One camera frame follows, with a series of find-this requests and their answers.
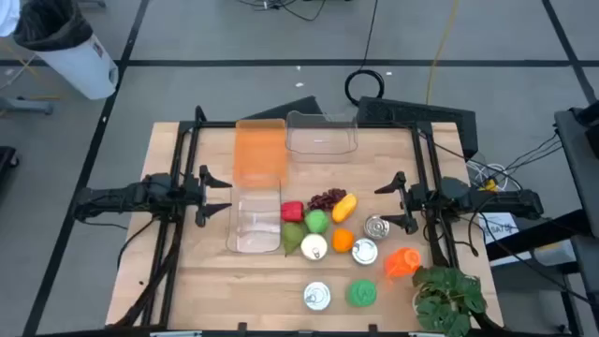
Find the black flat panel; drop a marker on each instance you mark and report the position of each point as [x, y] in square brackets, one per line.
[295, 106]

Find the green squeeze bottle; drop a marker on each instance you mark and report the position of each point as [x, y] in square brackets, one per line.
[361, 293]

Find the gray stand foot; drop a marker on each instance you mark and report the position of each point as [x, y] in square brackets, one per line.
[25, 105]

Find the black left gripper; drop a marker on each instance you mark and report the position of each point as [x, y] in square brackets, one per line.
[192, 193]

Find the clear plastic bin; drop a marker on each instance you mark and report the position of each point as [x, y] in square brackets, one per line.
[255, 220]
[323, 140]

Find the green apple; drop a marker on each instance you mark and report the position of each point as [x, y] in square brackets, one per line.
[317, 221]

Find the white trash can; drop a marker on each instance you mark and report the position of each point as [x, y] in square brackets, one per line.
[79, 65]

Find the dark red grape bunch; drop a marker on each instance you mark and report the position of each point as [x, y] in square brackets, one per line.
[323, 201]

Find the blue label tuna can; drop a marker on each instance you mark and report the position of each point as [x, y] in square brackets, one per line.
[313, 246]
[376, 227]

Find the green monstera plant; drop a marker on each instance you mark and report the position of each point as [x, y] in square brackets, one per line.
[444, 299]

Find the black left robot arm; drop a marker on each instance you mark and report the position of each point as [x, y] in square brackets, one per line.
[121, 194]

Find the white plant pot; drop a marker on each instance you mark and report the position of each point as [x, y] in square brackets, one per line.
[415, 302]

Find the white cloth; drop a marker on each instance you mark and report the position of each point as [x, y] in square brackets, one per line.
[8, 16]

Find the black aluminium table frame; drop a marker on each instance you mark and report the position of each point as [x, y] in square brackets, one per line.
[215, 124]

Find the black trash bag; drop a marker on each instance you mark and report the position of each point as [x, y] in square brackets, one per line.
[51, 23]

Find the green label tuna can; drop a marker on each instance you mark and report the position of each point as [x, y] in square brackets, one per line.
[317, 296]
[364, 251]

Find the gray metal cart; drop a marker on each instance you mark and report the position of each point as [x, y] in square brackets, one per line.
[578, 154]

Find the orange fruit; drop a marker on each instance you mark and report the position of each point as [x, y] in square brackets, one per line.
[343, 240]

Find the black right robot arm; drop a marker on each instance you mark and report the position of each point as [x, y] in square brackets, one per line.
[491, 199]

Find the white box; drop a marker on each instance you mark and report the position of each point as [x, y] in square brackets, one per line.
[554, 253]

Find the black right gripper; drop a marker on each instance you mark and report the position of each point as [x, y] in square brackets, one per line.
[416, 197]

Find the white paper sheet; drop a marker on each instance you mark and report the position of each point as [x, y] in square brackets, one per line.
[498, 224]

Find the orange squeeze bottle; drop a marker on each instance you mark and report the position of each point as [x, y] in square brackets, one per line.
[402, 263]

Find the orange translucent plastic bin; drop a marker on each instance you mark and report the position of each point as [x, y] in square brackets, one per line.
[259, 152]

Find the green pear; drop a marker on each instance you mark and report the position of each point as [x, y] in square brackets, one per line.
[292, 235]

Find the red bell pepper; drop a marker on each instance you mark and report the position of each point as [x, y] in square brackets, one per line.
[292, 211]

